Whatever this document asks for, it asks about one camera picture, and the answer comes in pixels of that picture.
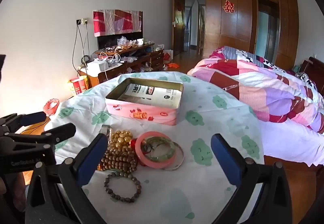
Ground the dark stone bead bracelet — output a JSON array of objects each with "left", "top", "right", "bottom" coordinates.
[{"left": 103, "top": 171, "right": 142, "bottom": 203}]

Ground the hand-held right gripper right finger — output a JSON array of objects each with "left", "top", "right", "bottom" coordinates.
[{"left": 211, "top": 133, "right": 295, "bottom": 224}]

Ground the green jade bangle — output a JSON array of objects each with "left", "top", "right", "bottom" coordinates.
[{"left": 142, "top": 137, "right": 176, "bottom": 162}]

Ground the gold bead bracelet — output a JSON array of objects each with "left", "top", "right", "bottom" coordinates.
[{"left": 109, "top": 130, "right": 134, "bottom": 150}]

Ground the wooden headboard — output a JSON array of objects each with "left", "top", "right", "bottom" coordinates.
[{"left": 300, "top": 56, "right": 324, "bottom": 88}]

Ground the white cloth with green clouds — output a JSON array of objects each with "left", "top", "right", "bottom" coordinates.
[{"left": 47, "top": 71, "right": 265, "bottom": 224}]

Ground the black and white pillow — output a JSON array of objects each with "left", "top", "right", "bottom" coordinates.
[{"left": 295, "top": 72, "right": 318, "bottom": 90}]

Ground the wooden wardrobe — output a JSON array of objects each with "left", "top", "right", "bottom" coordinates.
[{"left": 169, "top": 0, "right": 299, "bottom": 64}]

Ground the red paper wall decoration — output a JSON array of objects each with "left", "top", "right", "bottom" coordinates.
[{"left": 222, "top": 0, "right": 235, "bottom": 13}]

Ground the pink patchwork quilt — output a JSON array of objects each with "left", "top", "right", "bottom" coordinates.
[{"left": 187, "top": 46, "right": 324, "bottom": 135}]

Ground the wooden door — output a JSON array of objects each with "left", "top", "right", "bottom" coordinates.
[{"left": 173, "top": 0, "right": 186, "bottom": 56}]

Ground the pink bangle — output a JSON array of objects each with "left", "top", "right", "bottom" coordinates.
[{"left": 135, "top": 132, "right": 176, "bottom": 169}]

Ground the pink tin box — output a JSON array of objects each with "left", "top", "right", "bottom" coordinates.
[{"left": 105, "top": 78, "right": 184, "bottom": 126}]

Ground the black power cable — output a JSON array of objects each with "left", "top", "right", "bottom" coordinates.
[{"left": 72, "top": 24, "right": 80, "bottom": 70}]

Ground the white bed sheet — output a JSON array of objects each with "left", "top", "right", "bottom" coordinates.
[{"left": 258, "top": 118, "right": 324, "bottom": 167}]

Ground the red patchwork television cover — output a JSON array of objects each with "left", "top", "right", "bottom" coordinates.
[{"left": 92, "top": 9, "right": 143, "bottom": 37}]

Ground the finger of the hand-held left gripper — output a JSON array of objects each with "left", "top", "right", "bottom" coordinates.
[
  {"left": 0, "top": 111, "right": 47, "bottom": 135},
  {"left": 7, "top": 123, "right": 77, "bottom": 150}
]

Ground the white paper shopping bag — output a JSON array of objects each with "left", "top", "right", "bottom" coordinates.
[{"left": 163, "top": 49, "right": 174, "bottom": 64}]

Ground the grey power cable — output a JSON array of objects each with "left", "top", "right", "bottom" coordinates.
[{"left": 80, "top": 24, "right": 91, "bottom": 63}]

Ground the black television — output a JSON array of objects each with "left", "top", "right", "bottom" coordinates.
[{"left": 97, "top": 32, "right": 143, "bottom": 50}]

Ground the bin with red liner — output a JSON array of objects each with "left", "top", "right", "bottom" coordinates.
[{"left": 43, "top": 98, "right": 60, "bottom": 116}]

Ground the brown wooden bead bracelet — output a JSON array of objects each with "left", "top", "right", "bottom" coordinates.
[{"left": 97, "top": 147, "right": 139, "bottom": 174}]

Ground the white charger cable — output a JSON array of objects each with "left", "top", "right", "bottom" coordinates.
[{"left": 100, "top": 52, "right": 124, "bottom": 64}]

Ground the wooden television cabinet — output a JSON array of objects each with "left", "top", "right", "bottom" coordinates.
[{"left": 77, "top": 42, "right": 164, "bottom": 88}]

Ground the red and yellow bag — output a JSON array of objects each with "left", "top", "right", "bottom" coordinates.
[{"left": 68, "top": 75, "right": 89, "bottom": 95}]

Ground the clear plastic bag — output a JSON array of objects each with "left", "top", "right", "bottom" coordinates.
[{"left": 117, "top": 36, "right": 129, "bottom": 49}]

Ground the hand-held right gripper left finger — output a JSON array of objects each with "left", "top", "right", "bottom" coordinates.
[{"left": 25, "top": 133, "right": 109, "bottom": 224}]

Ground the silver bangle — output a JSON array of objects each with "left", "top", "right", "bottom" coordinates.
[{"left": 162, "top": 142, "right": 185, "bottom": 171}]

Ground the white cardboard box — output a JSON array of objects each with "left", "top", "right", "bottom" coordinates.
[{"left": 87, "top": 60, "right": 109, "bottom": 74}]

